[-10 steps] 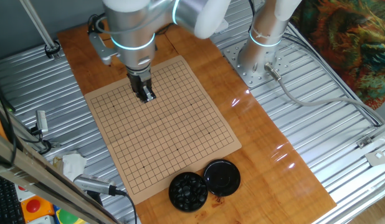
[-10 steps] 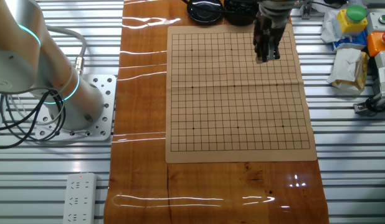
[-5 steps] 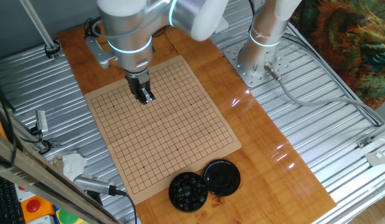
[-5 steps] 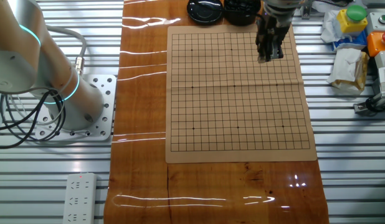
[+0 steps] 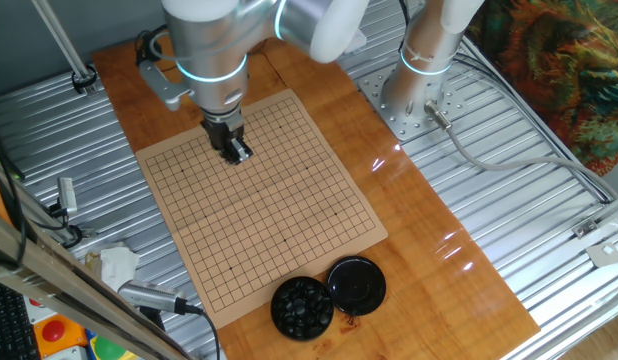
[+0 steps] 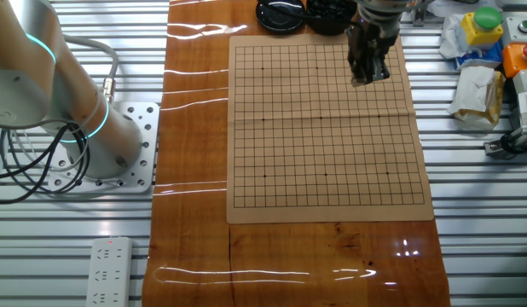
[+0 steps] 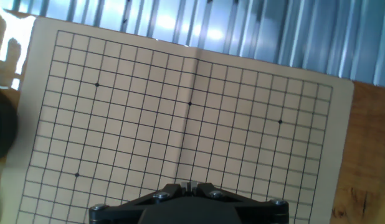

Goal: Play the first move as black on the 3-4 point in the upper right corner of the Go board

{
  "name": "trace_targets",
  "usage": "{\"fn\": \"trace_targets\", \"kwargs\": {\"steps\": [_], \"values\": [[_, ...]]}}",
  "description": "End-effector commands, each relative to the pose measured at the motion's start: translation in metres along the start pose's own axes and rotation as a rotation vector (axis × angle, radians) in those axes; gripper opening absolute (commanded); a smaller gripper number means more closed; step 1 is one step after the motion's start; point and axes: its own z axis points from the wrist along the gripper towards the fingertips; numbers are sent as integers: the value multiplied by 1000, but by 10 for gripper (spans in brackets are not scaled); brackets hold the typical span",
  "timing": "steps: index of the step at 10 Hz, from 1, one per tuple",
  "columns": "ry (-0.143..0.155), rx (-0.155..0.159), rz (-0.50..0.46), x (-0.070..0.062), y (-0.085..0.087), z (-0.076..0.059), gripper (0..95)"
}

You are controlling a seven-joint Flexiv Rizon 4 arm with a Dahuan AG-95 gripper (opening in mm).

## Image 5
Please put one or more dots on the black bowl of Go stones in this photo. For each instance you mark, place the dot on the black bowl of Go stones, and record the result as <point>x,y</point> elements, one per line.
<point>301,310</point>

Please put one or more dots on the camera stand foot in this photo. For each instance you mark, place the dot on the camera stand foot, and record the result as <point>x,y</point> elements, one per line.
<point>151,317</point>

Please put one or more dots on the yellow plastic packet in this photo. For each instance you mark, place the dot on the yellow plastic packet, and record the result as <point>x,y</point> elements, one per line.
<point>92,260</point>

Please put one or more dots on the white control box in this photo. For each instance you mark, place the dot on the white control box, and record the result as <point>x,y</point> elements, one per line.
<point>39,312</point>

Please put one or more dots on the white plate with hole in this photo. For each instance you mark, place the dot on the white plate with hole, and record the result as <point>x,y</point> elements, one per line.
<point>596,257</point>

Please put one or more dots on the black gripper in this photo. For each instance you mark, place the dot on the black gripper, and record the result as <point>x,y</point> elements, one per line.
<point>224,131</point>

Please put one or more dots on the yellow box green button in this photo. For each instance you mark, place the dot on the yellow box green button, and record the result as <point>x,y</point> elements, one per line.
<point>106,349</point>

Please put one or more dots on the wood grain table sheet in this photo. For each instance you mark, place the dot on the wood grain table sheet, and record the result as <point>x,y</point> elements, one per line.
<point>414,280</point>

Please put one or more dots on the black bowl lid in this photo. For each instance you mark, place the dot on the black bowl lid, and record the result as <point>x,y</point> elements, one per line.
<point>356,286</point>

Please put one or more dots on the orange box red button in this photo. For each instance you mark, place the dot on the orange box red button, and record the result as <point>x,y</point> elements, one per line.
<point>56,332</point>

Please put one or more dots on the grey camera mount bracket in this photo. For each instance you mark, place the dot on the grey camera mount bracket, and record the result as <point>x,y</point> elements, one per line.
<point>164,87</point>

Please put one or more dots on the beige frame beam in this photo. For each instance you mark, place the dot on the beige frame beam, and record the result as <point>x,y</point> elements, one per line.
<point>64,295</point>

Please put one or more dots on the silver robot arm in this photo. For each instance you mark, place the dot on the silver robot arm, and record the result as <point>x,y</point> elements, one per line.
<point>209,50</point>

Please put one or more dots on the tan paper Go board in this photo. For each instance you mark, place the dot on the tan paper Go board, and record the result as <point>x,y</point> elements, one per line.
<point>269,215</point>

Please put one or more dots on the small metal bracket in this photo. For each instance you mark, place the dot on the small metal bracket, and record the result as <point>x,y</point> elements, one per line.
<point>584,229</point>

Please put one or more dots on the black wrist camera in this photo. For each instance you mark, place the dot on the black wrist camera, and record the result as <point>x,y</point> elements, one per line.
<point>145,50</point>

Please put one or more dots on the black keyboard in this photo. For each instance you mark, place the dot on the black keyboard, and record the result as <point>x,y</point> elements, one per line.
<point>9,325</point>

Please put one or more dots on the crumpled white tissue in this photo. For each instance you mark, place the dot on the crumpled white tissue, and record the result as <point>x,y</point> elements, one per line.
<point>119,265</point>

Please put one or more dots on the metal pole with black clamp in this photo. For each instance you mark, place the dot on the metal pole with black clamp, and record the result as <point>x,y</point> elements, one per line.
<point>64,42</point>

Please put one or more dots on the small silver camera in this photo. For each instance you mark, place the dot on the small silver camera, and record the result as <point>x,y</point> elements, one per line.
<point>67,195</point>

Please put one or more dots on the grey box silver button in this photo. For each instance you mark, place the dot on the grey box silver button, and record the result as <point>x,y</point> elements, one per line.
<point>71,354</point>

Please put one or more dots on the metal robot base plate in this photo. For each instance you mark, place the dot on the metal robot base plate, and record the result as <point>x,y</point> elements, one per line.
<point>389,107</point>

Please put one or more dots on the colourful patterned cloth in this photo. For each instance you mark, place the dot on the colourful patterned cloth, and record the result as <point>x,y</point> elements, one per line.
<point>564,60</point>

